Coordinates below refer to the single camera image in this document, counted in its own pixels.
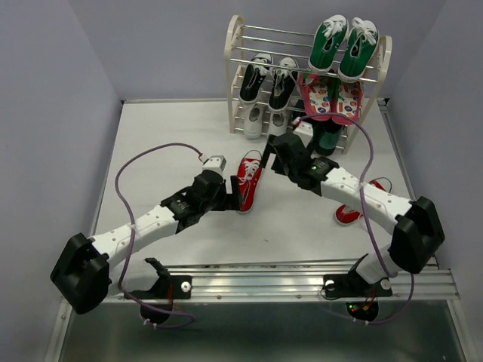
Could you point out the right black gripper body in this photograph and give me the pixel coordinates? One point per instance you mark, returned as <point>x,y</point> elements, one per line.
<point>283,169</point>

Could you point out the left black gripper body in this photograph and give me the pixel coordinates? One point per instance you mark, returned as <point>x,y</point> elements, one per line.
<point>219,203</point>

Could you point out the red canvas sneaker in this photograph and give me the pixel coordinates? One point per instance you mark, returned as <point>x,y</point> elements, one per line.
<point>249,173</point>
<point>345,215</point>

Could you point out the white sneaker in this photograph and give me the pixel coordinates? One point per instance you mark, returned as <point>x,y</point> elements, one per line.
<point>278,122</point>
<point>253,122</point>

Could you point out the black canvas sneaker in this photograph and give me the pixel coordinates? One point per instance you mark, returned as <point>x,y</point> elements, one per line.
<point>255,74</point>
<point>284,83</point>

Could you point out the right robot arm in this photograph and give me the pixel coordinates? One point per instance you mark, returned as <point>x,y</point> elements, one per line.
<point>414,226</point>

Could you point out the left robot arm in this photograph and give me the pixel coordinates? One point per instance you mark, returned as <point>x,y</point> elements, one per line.
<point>81,273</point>

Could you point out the right dark green shoe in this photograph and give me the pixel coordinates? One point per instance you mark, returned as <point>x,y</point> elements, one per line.
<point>326,137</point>

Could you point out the dark green shoe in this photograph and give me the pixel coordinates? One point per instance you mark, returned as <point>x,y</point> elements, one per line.
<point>326,137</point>
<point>299,110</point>

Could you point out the left dark green shoe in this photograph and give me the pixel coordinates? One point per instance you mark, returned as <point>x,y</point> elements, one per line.
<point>299,110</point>

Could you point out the cream metal shoe shelf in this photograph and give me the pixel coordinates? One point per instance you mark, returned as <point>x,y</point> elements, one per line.
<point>243,42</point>

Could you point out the right pink patterned slipper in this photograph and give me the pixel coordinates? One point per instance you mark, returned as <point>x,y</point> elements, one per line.
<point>347,102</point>

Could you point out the pink patterned slipper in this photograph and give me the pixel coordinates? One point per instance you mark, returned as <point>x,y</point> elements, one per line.
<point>347,102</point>
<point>317,93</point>

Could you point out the left pink patterned slipper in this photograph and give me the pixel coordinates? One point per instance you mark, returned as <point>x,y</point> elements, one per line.
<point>317,93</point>

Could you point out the left green canvas sneaker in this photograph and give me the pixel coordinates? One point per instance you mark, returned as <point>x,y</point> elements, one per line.
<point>330,34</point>

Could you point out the green canvas sneaker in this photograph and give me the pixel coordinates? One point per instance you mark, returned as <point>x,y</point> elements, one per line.
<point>330,34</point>
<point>361,46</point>

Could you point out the right green canvas sneaker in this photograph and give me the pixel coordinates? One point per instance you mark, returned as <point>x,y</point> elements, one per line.
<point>361,46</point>

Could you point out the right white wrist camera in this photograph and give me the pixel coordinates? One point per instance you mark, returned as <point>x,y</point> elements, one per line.
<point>304,131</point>

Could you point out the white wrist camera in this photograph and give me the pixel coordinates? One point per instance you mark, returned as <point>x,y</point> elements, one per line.
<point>215,163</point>
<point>304,131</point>

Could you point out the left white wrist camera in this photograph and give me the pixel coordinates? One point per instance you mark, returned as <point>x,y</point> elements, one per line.
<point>215,163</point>

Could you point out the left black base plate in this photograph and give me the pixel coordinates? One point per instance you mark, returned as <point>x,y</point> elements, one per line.
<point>166,288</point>

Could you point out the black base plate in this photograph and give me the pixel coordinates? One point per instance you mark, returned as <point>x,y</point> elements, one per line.
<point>337,286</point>
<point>166,288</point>

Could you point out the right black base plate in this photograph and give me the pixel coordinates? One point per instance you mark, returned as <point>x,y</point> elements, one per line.
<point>337,286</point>

